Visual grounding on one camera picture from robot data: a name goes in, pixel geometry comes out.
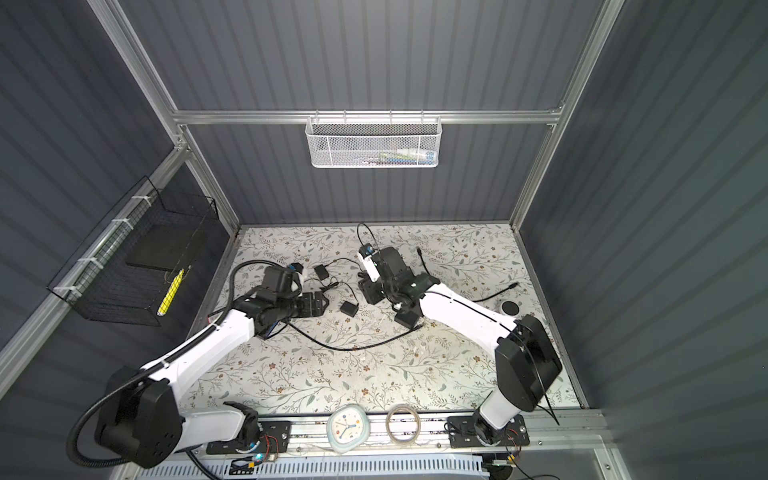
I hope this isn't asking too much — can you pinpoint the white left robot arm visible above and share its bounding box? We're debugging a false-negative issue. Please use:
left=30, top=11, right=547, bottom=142
left=65, top=260, right=329, bottom=468

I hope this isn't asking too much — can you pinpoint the pink tape roll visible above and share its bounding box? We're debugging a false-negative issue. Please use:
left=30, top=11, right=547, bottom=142
left=501, top=301, right=520, bottom=316

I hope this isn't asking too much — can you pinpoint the black wire wall basket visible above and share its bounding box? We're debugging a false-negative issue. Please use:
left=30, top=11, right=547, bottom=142
left=47, top=179, right=219, bottom=327

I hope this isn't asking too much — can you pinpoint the white wire mesh basket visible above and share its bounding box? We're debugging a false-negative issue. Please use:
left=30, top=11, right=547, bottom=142
left=305, top=118, right=443, bottom=169

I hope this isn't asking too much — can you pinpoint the white analog clock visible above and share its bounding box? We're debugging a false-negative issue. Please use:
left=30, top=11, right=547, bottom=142
left=326, top=404, right=371, bottom=454

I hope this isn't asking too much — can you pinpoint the clear tape ring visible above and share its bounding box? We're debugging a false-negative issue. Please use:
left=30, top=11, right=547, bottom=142
left=385, top=404, right=422, bottom=446

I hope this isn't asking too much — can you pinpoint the black power adapter with cord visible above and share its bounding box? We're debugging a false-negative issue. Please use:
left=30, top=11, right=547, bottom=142
left=312, top=257, right=363, bottom=281

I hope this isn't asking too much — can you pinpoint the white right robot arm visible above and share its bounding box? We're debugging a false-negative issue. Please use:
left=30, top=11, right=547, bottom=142
left=357, top=243, right=563, bottom=444

